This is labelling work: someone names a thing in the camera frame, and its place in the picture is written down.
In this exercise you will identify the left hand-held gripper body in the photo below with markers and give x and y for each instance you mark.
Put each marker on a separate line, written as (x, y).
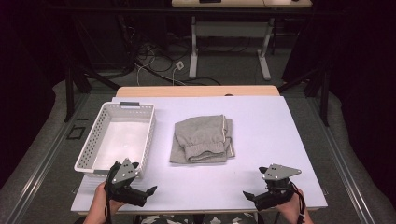
(124, 172)

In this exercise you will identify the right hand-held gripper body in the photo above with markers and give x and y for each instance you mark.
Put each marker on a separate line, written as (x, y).
(278, 172)

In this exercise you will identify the person's left hand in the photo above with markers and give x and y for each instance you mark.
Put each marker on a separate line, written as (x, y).
(100, 199)

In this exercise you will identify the person's right hand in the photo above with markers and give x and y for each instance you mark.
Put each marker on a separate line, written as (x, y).
(294, 207)

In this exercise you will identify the white perforated plastic basket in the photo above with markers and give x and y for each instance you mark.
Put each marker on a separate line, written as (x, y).
(120, 140)

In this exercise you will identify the white table cover board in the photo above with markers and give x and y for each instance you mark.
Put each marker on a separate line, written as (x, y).
(264, 137)

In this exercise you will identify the black metal stand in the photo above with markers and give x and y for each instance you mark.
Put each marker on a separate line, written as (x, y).
(325, 99)
(70, 93)

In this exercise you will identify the wooden table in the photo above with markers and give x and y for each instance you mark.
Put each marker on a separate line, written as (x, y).
(196, 90)

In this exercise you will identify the white power adapter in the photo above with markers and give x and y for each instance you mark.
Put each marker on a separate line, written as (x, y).
(179, 65)

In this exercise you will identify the white-legged desk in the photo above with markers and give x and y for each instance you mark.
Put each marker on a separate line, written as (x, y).
(193, 46)

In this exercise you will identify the metal floor rail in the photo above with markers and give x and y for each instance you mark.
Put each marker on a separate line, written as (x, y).
(339, 155)
(46, 161)

